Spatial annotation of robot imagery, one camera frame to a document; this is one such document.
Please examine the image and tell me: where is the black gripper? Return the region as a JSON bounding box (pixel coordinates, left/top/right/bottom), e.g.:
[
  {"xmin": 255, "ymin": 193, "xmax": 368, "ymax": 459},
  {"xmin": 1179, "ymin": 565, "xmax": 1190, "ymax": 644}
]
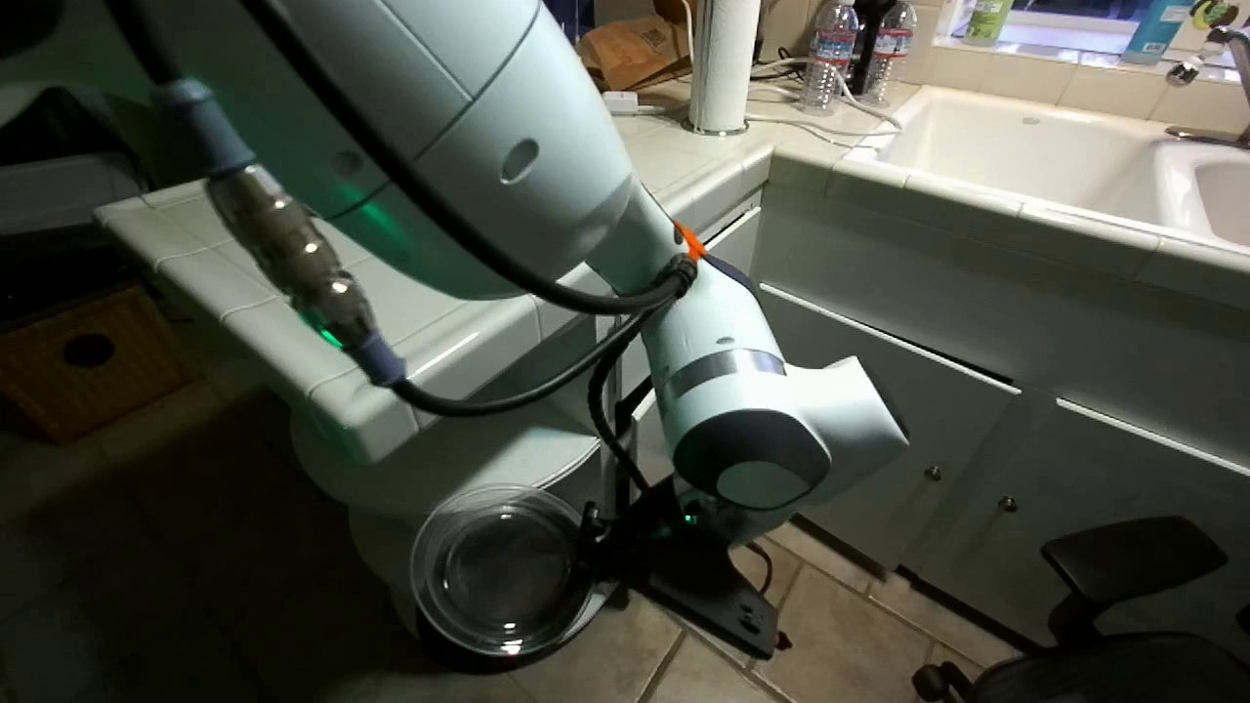
[{"xmin": 578, "ymin": 471, "xmax": 735, "ymax": 601}]

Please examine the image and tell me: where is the cardboard box with hole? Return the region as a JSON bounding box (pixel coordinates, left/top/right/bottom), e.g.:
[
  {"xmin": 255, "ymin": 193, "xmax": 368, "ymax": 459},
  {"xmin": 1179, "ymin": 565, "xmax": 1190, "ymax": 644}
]
[{"xmin": 0, "ymin": 286, "xmax": 204, "ymax": 450}]

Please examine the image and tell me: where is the blue box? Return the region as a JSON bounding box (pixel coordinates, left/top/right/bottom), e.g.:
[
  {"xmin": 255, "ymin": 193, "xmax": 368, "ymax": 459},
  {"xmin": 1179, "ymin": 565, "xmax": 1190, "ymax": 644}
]
[{"xmin": 1119, "ymin": 0, "xmax": 1199, "ymax": 65}]

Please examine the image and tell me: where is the white drawer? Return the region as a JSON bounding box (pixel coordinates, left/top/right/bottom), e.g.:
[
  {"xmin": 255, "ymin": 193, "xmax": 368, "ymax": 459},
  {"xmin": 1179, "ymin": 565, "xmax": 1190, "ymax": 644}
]
[{"xmin": 700, "ymin": 198, "xmax": 769, "ymax": 286}]

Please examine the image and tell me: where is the brown paper bag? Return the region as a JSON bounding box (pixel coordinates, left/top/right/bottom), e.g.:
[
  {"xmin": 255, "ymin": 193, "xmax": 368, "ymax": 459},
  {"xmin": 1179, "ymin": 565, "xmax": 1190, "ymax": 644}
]
[{"xmin": 575, "ymin": 10, "xmax": 692, "ymax": 92}]

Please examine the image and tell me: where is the dark glass bowl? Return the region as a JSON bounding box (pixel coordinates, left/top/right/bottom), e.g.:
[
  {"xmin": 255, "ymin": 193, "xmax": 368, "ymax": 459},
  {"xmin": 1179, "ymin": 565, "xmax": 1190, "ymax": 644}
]
[{"xmin": 406, "ymin": 487, "xmax": 592, "ymax": 665}]

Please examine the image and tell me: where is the black office chair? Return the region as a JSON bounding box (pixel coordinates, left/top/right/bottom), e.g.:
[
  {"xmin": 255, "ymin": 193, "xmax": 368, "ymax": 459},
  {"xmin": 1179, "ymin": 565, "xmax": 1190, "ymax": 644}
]
[{"xmin": 908, "ymin": 517, "xmax": 1250, "ymax": 703}]

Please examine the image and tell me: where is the green bottle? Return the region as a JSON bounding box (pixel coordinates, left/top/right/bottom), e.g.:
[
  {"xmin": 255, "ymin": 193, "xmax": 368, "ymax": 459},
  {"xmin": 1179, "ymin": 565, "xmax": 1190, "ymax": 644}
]
[{"xmin": 964, "ymin": 0, "xmax": 1018, "ymax": 48}]

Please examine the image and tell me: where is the clear water bottle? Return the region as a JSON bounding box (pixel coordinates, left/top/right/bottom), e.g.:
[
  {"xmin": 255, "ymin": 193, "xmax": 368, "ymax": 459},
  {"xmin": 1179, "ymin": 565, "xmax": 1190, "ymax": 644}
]
[
  {"xmin": 800, "ymin": 0, "xmax": 865, "ymax": 109},
  {"xmin": 859, "ymin": 0, "xmax": 916, "ymax": 107}
]

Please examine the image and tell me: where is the thin black cable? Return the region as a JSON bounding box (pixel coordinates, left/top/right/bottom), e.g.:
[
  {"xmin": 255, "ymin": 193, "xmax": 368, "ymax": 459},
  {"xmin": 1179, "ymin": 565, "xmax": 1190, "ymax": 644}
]
[{"xmin": 239, "ymin": 0, "xmax": 707, "ymax": 524}]

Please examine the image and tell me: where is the white paper towel roll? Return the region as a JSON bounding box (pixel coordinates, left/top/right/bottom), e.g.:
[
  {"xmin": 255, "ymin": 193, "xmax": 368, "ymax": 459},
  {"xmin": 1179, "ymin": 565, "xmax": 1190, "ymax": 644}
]
[{"xmin": 683, "ymin": 0, "xmax": 765, "ymax": 142}]

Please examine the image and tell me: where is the wide white cabinet door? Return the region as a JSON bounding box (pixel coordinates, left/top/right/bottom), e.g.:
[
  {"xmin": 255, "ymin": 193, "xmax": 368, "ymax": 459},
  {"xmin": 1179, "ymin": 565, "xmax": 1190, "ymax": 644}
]
[
  {"xmin": 898, "ymin": 392, "xmax": 1250, "ymax": 656},
  {"xmin": 756, "ymin": 280, "xmax": 1024, "ymax": 574}
]

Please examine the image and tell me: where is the white kitchen sink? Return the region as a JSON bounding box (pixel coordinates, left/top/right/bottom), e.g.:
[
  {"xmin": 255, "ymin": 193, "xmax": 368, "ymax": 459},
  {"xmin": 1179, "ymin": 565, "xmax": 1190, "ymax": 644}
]
[{"xmin": 842, "ymin": 81, "xmax": 1250, "ymax": 258}]

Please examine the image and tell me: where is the thick cable with metal connector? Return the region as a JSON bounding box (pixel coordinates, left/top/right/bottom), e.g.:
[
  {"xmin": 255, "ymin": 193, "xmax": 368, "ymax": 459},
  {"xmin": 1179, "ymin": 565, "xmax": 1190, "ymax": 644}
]
[{"xmin": 110, "ymin": 0, "xmax": 657, "ymax": 420}]

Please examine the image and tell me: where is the metal faucet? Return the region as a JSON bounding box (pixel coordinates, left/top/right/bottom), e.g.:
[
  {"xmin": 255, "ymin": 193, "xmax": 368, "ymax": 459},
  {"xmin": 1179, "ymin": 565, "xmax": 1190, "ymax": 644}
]
[{"xmin": 1158, "ymin": 17, "xmax": 1250, "ymax": 150}]

